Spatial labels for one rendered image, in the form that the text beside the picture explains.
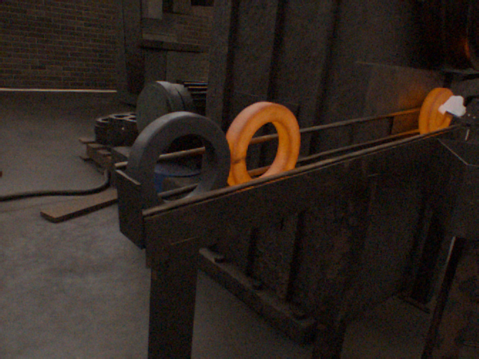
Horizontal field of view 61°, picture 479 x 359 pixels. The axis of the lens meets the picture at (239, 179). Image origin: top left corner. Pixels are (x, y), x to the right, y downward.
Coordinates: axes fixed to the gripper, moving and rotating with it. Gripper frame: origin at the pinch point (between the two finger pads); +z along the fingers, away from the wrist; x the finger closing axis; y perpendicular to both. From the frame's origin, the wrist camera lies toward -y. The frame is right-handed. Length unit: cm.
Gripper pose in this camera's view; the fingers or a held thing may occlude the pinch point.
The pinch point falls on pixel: (438, 107)
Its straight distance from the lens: 140.2
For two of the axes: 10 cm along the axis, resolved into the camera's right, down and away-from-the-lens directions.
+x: -7.5, 1.2, -6.5
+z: -5.9, -5.5, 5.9
